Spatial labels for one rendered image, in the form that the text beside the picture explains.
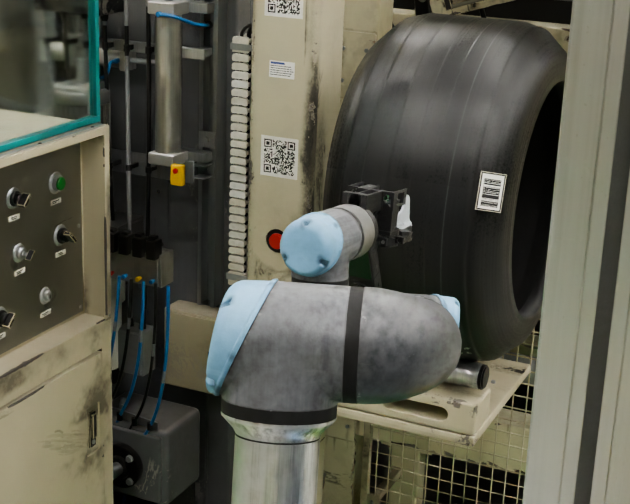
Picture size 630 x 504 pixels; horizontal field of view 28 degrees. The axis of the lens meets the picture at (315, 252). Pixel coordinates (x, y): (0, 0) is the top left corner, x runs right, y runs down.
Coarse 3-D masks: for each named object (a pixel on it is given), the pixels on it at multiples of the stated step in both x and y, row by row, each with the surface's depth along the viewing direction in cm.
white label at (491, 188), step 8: (480, 176) 193; (488, 176) 193; (496, 176) 193; (504, 176) 193; (480, 184) 193; (488, 184) 193; (496, 184) 193; (504, 184) 193; (480, 192) 193; (488, 192) 193; (496, 192) 193; (480, 200) 193; (488, 200) 193; (496, 200) 193; (480, 208) 193; (488, 208) 193; (496, 208) 193
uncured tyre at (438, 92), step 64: (384, 64) 204; (448, 64) 201; (512, 64) 200; (384, 128) 199; (448, 128) 195; (512, 128) 195; (448, 192) 194; (512, 192) 197; (384, 256) 201; (448, 256) 196; (512, 256) 246; (512, 320) 211
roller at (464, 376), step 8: (464, 360) 217; (456, 368) 216; (464, 368) 216; (472, 368) 215; (480, 368) 215; (488, 368) 217; (456, 376) 216; (464, 376) 216; (472, 376) 215; (480, 376) 214; (488, 376) 218; (456, 384) 218; (464, 384) 216; (472, 384) 215; (480, 384) 215
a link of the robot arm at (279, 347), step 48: (240, 288) 122; (288, 288) 122; (336, 288) 123; (240, 336) 119; (288, 336) 119; (336, 336) 119; (240, 384) 121; (288, 384) 119; (336, 384) 120; (240, 432) 123; (288, 432) 120; (240, 480) 123; (288, 480) 122
